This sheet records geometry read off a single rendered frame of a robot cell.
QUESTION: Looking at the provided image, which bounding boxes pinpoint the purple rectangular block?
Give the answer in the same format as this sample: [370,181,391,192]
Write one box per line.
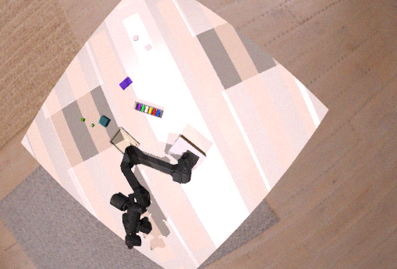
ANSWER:
[119,77,133,90]

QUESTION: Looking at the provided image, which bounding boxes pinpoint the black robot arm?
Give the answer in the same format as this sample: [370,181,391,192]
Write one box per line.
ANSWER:
[110,145,200,234]

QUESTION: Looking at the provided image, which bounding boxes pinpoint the light blue cube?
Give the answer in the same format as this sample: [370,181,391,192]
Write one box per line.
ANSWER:
[98,115,110,127]

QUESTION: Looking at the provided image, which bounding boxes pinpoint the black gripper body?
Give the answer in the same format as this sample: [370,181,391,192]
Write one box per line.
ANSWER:
[122,213,141,246]

